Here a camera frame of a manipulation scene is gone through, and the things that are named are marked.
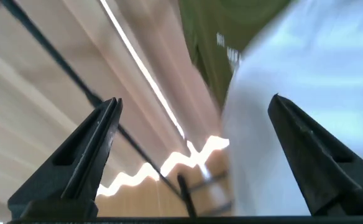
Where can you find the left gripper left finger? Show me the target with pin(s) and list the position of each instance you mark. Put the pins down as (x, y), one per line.
(76, 171)

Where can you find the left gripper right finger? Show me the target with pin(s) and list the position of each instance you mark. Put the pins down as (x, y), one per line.
(318, 161)

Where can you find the pale blue garment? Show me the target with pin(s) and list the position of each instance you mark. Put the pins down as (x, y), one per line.
(253, 140)

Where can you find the green long-sleeved shirt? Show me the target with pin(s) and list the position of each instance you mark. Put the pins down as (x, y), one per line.
(206, 31)

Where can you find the black clothes rack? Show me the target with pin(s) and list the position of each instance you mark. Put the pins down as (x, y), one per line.
(186, 193)

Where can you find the beige curtain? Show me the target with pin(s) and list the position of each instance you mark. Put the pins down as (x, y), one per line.
(29, 93)

